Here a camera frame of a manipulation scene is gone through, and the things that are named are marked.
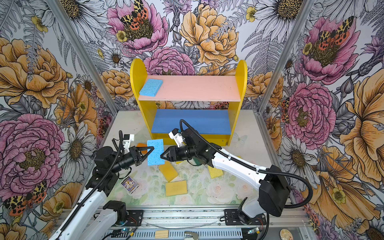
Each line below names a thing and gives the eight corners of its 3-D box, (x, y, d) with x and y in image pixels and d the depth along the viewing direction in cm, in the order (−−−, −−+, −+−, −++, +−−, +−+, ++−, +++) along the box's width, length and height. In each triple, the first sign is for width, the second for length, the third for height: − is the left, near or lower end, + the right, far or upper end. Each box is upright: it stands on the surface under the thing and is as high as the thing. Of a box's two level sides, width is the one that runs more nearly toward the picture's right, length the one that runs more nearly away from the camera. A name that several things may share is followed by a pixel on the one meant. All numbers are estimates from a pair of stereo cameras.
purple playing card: (121, 184, 87) (119, 183, 85) (129, 176, 90) (128, 175, 88) (131, 194, 83) (129, 193, 82) (139, 185, 86) (138, 184, 85)
